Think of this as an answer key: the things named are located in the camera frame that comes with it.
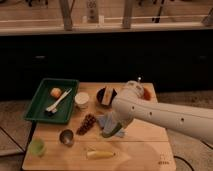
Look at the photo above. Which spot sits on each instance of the brown grape bunch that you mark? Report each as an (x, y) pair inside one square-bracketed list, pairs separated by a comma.
[(86, 124)]

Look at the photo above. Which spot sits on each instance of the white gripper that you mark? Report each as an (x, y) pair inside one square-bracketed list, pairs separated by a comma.
[(115, 117)]

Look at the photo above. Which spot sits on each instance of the white cup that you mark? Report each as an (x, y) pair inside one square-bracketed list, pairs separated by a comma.
[(82, 100)]

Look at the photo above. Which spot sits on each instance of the yellow corn cob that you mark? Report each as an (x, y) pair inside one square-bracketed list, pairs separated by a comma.
[(98, 154)]

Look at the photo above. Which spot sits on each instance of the green pepper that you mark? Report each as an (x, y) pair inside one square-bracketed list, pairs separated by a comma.
[(111, 129)]

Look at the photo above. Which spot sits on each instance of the blue cloth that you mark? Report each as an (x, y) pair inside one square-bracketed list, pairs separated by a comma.
[(101, 121)]

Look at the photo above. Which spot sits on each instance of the yellow sponge block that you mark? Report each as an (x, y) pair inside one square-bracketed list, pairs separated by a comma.
[(107, 95)]

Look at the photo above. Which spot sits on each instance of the wooden board table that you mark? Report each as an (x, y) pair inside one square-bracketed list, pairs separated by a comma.
[(145, 147)]

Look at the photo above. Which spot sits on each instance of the dark bowl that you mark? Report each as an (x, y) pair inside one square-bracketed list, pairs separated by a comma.
[(100, 94)]

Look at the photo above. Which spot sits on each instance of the green plastic tray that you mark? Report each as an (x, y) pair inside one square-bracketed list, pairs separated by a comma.
[(42, 99)]

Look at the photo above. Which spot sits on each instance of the small metal cup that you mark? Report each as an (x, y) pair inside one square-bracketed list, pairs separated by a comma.
[(67, 137)]

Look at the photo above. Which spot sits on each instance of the light green cup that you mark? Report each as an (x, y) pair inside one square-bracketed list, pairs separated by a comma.
[(37, 147)]

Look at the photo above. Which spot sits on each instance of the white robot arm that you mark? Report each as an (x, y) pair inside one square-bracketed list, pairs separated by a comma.
[(129, 104)]

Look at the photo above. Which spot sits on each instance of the orange fruit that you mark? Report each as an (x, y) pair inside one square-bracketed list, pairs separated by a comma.
[(56, 92)]

